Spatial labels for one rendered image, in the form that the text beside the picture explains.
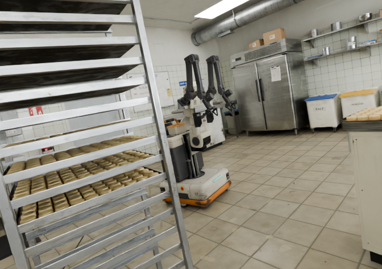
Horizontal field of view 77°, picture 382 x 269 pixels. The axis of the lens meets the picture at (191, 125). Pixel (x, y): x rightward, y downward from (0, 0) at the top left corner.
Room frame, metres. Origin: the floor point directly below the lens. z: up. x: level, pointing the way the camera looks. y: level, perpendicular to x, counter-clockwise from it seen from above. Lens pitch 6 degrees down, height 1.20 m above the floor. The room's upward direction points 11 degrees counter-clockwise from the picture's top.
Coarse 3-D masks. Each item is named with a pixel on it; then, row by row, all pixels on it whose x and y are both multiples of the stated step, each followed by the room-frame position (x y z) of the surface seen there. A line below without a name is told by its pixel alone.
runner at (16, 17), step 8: (0, 16) 0.86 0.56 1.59; (8, 16) 0.87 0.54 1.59; (16, 16) 0.88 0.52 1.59; (24, 16) 0.89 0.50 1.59; (32, 16) 0.90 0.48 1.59; (40, 16) 0.92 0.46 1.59; (48, 16) 0.93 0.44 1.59; (56, 16) 0.95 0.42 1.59; (64, 16) 0.96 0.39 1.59; (72, 16) 0.98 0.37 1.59; (80, 16) 0.99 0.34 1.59; (88, 16) 1.01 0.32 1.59; (96, 16) 1.02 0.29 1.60; (104, 16) 1.04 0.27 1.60; (112, 16) 1.06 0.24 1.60; (120, 16) 1.08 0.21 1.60; (128, 16) 1.10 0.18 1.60
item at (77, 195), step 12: (108, 180) 1.18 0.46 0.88; (120, 180) 1.15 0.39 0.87; (132, 180) 1.09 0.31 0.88; (72, 192) 1.09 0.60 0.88; (84, 192) 1.06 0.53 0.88; (96, 192) 1.08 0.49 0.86; (108, 192) 0.99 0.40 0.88; (36, 204) 1.07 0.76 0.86; (48, 204) 0.99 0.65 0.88; (60, 204) 0.95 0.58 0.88; (72, 204) 0.93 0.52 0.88; (24, 216) 0.89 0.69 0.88; (36, 216) 0.92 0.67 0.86
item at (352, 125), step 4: (344, 124) 1.42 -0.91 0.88; (348, 124) 1.40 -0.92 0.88; (352, 124) 1.38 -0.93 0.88; (356, 124) 1.37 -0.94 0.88; (360, 124) 1.35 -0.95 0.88; (364, 124) 1.33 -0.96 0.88; (368, 124) 1.32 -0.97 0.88; (372, 124) 1.30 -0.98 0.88; (376, 124) 1.29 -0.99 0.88; (380, 124) 1.27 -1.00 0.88; (344, 128) 1.42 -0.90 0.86; (348, 128) 1.40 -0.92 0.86; (352, 128) 1.38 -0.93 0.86; (356, 128) 1.37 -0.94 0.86; (360, 128) 1.35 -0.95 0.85; (364, 128) 1.33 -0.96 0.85; (368, 128) 1.32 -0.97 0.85; (372, 128) 1.30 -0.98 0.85; (376, 128) 1.29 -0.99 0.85; (380, 128) 1.27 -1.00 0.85
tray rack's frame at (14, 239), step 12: (0, 120) 1.15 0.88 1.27; (0, 132) 1.14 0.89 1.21; (0, 144) 1.14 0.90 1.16; (12, 156) 1.17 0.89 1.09; (0, 168) 0.78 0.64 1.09; (0, 180) 0.77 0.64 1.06; (0, 192) 0.76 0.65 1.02; (0, 204) 0.76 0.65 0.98; (12, 216) 0.77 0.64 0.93; (12, 228) 0.77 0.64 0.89; (12, 240) 0.76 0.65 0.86; (12, 252) 0.76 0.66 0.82; (24, 252) 0.79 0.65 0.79; (24, 264) 0.77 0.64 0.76; (36, 264) 1.14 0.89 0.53
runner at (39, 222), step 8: (152, 176) 1.08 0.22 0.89; (160, 176) 1.09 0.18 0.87; (136, 184) 1.03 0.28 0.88; (144, 184) 1.05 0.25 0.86; (112, 192) 0.97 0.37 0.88; (120, 192) 0.99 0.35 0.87; (128, 192) 1.01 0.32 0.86; (88, 200) 0.92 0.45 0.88; (96, 200) 0.94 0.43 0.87; (104, 200) 0.95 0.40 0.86; (72, 208) 0.89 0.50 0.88; (80, 208) 0.90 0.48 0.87; (48, 216) 0.85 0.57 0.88; (56, 216) 0.86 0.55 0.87; (64, 216) 0.87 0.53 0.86; (24, 224) 0.81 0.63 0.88; (32, 224) 0.82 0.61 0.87; (40, 224) 0.83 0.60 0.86
